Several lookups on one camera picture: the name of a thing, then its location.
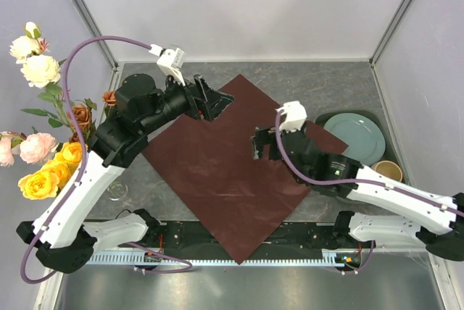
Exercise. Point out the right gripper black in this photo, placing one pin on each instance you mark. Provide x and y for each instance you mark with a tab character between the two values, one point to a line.
264	136

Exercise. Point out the brown rose stem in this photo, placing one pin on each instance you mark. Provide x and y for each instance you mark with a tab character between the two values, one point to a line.
84	117

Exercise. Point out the blue slotted cable duct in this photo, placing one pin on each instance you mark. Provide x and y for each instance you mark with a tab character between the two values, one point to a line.
136	257

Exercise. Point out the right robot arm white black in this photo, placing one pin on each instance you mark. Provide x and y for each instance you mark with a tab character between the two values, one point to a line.
417	216

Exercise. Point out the white rose stem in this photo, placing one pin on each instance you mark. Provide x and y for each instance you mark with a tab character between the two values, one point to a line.
41	71

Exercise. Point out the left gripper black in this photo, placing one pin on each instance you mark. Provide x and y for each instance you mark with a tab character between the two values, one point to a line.
210	102

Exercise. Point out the clear glass vase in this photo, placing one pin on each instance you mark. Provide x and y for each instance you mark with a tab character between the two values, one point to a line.
117	190

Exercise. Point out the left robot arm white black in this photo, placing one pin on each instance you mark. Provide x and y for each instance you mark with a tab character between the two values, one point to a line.
63	240

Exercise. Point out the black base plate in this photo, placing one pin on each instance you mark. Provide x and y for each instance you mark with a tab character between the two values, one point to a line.
184	234

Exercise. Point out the pink rose stem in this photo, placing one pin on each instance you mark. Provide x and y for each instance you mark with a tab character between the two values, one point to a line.
37	148

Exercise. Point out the yellow rose stem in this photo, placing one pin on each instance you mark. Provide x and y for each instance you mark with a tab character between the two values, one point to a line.
54	175

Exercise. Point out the dark green tray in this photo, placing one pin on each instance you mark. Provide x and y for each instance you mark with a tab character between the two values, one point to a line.
389	154

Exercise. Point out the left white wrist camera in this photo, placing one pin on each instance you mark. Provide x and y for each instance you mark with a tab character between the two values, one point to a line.
169	61

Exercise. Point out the dark red wrapping paper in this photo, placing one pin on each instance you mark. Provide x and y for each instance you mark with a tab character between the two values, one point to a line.
210	166

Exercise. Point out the teal ceramic plate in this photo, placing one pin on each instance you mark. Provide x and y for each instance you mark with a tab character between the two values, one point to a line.
365	141

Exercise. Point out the beige ceramic mug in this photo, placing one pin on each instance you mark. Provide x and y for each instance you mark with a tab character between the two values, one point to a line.
388	169

